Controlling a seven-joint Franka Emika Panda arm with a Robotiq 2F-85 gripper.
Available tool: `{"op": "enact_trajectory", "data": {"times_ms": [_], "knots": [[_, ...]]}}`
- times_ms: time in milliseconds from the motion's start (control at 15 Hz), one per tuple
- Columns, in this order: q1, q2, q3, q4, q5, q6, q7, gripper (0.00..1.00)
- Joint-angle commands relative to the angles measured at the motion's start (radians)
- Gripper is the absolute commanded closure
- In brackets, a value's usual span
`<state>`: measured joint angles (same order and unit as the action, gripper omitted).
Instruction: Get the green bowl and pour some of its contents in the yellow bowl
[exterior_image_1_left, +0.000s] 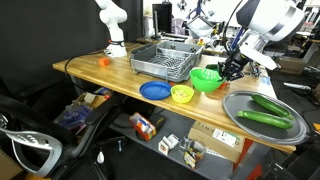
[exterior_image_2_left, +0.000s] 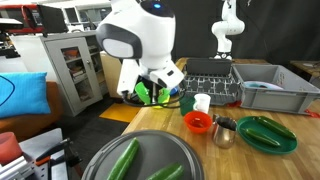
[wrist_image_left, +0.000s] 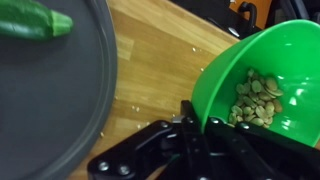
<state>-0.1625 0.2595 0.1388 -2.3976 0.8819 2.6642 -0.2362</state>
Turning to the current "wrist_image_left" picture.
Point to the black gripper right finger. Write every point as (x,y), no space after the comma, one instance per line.
(253,156)

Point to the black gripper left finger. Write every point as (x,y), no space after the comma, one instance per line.
(140,146)

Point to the pile of peanuts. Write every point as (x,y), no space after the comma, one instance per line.
(256,100)

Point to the green plastic bowl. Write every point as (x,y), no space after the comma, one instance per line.
(293,46)

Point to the grey round metal tray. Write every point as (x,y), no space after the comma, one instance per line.
(50,100)

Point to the black office chair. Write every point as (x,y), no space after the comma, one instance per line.
(252,15)

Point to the large green cucumber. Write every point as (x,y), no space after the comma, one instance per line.
(26,20)

